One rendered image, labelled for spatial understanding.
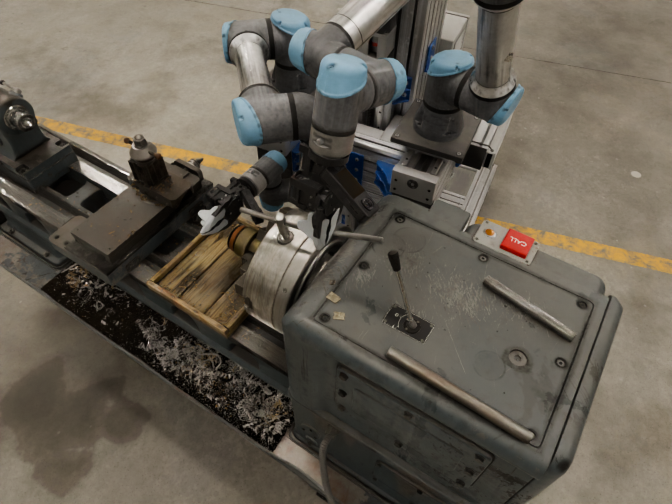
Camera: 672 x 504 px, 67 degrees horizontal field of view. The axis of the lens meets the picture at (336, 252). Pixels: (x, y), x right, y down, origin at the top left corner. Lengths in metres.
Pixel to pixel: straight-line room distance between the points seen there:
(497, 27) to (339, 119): 0.52
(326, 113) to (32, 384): 2.10
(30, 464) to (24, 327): 0.67
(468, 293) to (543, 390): 0.23
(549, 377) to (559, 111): 3.11
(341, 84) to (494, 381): 0.59
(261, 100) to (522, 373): 0.83
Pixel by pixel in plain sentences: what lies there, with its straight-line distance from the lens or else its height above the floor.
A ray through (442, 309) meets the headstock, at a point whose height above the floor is 1.25.
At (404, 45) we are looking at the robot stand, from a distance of 1.68.
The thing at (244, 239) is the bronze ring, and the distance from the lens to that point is 1.33.
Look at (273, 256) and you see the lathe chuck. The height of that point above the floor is 1.22.
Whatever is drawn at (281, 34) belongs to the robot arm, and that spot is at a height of 1.36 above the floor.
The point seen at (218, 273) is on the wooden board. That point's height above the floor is 0.88.
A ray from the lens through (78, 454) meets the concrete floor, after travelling 2.43.
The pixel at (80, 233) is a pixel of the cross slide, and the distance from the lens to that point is 1.68.
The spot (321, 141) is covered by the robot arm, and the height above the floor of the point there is 1.59.
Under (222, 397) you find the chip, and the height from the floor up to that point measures 0.59.
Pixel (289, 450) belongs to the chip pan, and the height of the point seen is 0.54.
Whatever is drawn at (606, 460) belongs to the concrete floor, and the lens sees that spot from 2.49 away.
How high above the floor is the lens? 2.12
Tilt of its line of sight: 51 degrees down
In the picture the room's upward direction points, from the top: 2 degrees clockwise
